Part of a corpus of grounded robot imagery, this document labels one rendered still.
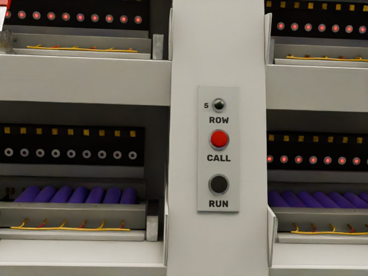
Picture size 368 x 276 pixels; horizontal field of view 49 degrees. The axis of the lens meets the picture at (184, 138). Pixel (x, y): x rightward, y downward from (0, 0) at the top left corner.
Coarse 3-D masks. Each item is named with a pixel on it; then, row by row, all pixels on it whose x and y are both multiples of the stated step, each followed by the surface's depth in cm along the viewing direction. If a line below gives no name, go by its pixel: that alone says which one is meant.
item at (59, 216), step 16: (0, 208) 43; (16, 208) 43; (32, 208) 43; (48, 208) 43; (64, 208) 43; (80, 208) 43; (96, 208) 44; (112, 208) 44; (128, 208) 44; (144, 208) 44; (0, 224) 43; (16, 224) 43; (32, 224) 43; (48, 224) 43; (64, 224) 42; (80, 224) 44; (96, 224) 44; (112, 224) 44; (128, 224) 44; (144, 224) 44
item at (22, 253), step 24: (0, 168) 54; (24, 168) 54; (48, 168) 54; (72, 168) 54; (96, 168) 54; (120, 168) 54; (24, 240) 41; (48, 240) 41; (72, 240) 41; (96, 240) 41; (144, 240) 42; (0, 264) 36; (24, 264) 36; (48, 264) 36; (72, 264) 36; (96, 264) 36; (120, 264) 37; (144, 264) 37
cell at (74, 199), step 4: (76, 188) 52; (80, 188) 51; (84, 188) 51; (76, 192) 50; (80, 192) 50; (84, 192) 50; (88, 192) 52; (72, 196) 48; (76, 196) 48; (80, 196) 49; (84, 196) 50; (68, 200) 47; (72, 200) 47; (76, 200) 47; (80, 200) 48; (84, 200) 49
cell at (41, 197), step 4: (44, 188) 51; (48, 188) 50; (52, 188) 51; (40, 192) 49; (44, 192) 49; (48, 192) 49; (52, 192) 50; (56, 192) 52; (36, 196) 48; (40, 196) 48; (44, 196) 48; (48, 196) 49; (52, 196) 50; (32, 200) 47; (36, 200) 46; (40, 200) 46; (44, 200) 47; (48, 200) 48
